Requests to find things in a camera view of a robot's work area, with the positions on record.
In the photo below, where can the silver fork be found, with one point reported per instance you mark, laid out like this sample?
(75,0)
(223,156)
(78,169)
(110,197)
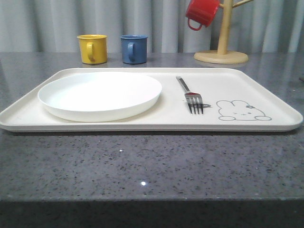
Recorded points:
(194,100)

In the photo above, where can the white round plate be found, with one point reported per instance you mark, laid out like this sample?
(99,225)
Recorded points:
(100,96)

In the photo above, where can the blue mug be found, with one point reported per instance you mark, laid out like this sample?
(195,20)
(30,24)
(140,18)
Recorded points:
(134,49)

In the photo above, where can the yellow mug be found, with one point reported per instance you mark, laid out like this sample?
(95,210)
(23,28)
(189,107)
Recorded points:
(93,48)

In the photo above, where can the wooden mug tree stand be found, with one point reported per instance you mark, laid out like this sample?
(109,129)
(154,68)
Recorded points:
(222,55)

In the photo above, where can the red mug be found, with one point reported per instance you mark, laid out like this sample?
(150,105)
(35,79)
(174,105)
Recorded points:
(202,12)

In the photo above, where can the grey curtain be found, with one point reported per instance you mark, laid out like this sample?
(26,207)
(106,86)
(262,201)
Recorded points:
(266,26)

